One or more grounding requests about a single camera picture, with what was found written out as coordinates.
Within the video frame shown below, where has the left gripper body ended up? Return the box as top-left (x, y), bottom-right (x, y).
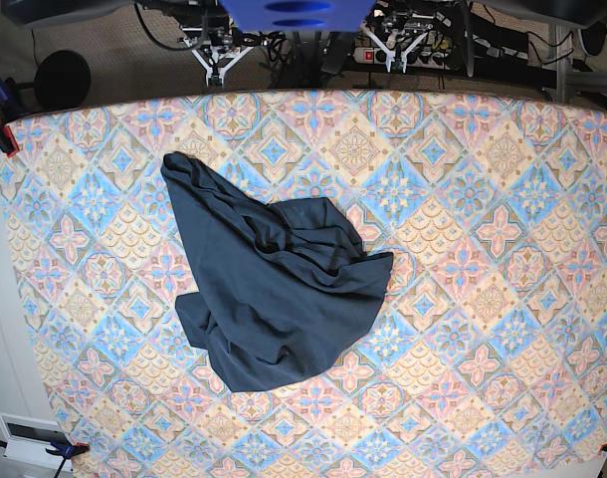
top-left (360, 11), bottom-right (433, 73)

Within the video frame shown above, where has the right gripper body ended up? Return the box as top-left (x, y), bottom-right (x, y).
top-left (181, 25), bottom-right (253, 88)

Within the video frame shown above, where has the dark navy t-shirt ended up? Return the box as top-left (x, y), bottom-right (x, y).
top-left (160, 152), bottom-right (394, 392)

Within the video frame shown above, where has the white power strip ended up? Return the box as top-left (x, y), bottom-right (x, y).
top-left (352, 45), bottom-right (452, 71)

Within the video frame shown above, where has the black round stool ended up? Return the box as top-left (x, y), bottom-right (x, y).
top-left (34, 50), bottom-right (92, 112)

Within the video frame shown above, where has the black round base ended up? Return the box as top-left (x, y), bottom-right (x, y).
top-left (578, 22), bottom-right (607, 57)

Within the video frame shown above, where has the blue clamp upper left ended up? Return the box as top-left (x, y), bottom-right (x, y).
top-left (0, 77), bottom-right (22, 157)

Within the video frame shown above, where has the blue clamp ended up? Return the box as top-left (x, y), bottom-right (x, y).
top-left (0, 439), bottom-right (90, 477)
top-left (0, 77), bottom-right (22, 157)

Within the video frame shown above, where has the patterned tile tablecloth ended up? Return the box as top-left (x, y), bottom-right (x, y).
top-left (0, 91), bottom-right (607, 477)

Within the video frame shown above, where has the blue clamp lower left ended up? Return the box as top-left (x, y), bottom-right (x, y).
top-left (0, 439), bottom-right (90, 477)

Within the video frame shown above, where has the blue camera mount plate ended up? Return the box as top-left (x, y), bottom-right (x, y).
top-left (220, 0), bottom-right (375, 32)

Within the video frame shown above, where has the white wall outlet box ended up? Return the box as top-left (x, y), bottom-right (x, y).
top-left (0, 412), bottom-right (68, 471)

